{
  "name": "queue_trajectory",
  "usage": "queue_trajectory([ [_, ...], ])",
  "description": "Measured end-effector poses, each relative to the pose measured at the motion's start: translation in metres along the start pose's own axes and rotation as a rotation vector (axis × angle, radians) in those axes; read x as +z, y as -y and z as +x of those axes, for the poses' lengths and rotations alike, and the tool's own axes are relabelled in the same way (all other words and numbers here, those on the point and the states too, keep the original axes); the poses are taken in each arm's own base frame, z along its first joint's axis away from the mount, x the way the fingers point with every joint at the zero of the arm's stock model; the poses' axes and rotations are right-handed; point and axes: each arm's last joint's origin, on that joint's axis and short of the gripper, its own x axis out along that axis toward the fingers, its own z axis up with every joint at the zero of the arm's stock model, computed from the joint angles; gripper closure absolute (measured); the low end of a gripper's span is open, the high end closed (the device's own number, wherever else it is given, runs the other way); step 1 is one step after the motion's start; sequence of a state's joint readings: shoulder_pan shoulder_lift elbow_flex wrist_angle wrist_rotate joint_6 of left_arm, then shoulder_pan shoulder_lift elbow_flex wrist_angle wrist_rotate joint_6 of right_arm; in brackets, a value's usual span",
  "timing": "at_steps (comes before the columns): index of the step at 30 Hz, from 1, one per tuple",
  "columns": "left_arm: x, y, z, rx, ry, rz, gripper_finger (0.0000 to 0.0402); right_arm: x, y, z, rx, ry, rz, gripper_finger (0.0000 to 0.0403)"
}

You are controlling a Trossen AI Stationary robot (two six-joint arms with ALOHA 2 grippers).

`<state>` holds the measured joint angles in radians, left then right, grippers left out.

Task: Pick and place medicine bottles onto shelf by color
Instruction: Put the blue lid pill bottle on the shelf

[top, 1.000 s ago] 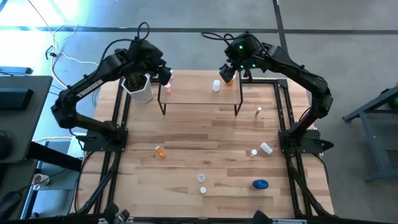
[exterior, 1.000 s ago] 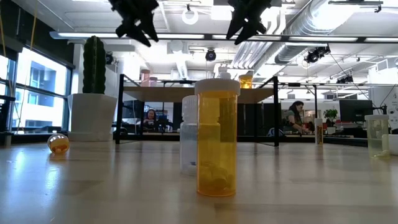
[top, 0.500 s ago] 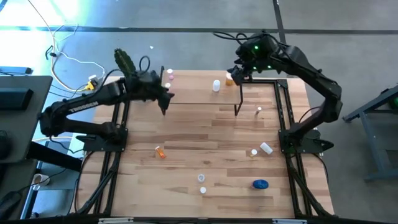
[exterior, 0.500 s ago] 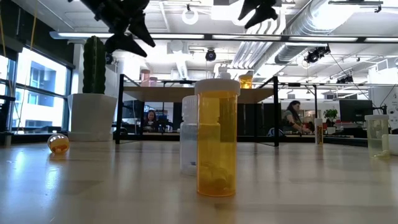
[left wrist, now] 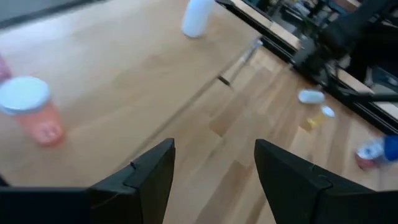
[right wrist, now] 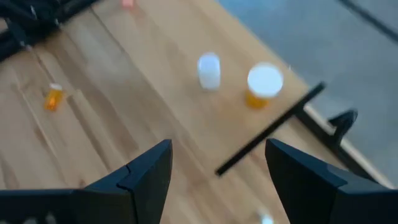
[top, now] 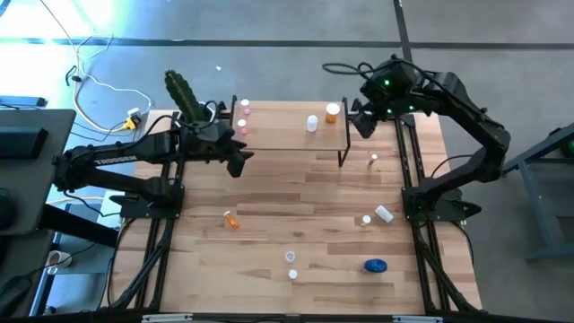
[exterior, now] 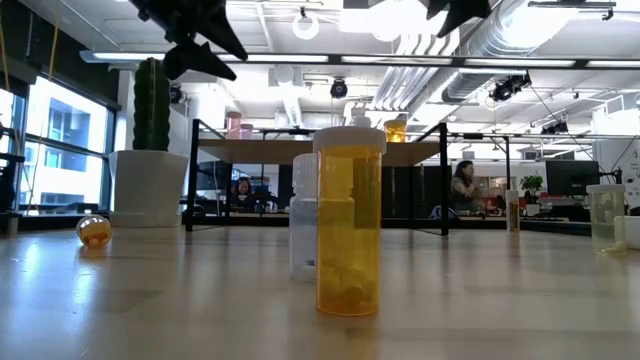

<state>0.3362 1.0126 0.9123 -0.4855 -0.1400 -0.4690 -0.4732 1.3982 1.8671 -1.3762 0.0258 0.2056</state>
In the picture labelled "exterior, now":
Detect salmon pink pill bottle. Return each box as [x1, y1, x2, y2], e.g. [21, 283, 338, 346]
[225, 110, 243, 141]

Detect large amber pill bottle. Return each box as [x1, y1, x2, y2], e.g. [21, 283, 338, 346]
[383, 118, 408, 144]

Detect translucent white pill bottle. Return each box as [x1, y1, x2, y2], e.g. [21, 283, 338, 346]
[349, 107, 372, 129]

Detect orange pill bottle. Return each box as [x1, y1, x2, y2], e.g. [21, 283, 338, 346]
[75, 214, 113, 248]

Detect white tube yellow label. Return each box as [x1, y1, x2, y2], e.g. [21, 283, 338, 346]
[505, 189, 521, 235]

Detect amber pill bottle white cap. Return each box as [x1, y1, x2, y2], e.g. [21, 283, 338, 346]
[312, 125, 388, 318]

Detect pale yellow pill bottle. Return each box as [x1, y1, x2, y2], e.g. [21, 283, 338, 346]
[586, 183, 628, 255]

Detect opaque white pill bottle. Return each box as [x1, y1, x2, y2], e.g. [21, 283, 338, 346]
[613, 215, 640, 251]

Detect wooden shelf black metal legs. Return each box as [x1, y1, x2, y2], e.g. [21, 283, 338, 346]
[184, 118, 450, 237]

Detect green cactus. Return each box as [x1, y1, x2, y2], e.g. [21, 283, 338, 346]
[132, 56, 172, 152]

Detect long ceiling light bar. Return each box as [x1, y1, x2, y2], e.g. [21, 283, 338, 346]
[79, 48, 640, 71]

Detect black ceiling track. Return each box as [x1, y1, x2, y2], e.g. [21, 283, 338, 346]
[527, 0, 617, 22]

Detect person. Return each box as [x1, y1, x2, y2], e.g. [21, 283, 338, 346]
[230, 175, 257, 214]
[449, 159, 484, 214]

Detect green potted plant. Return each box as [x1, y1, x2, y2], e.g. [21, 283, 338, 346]
[519, 173, 545, 206]

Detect black computer monitor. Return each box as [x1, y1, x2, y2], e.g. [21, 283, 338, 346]
[544, 159, 602, 197]

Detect blue white round object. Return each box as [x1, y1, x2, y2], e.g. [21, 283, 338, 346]
[429, 204, 459, 221]

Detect silver ventilation duct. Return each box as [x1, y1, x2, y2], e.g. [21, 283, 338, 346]
[379, 0, 576, 119]

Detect white ring lamp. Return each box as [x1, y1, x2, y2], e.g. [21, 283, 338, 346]
[292, 10, 321, 41]

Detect yellow hanging strap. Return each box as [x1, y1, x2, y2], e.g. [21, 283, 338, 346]
[0, 14, 10, 94]
[47, 14, 62, 84]

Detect black aluminium table frame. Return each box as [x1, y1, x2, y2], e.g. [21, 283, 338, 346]
[0, 212, 619, 239]

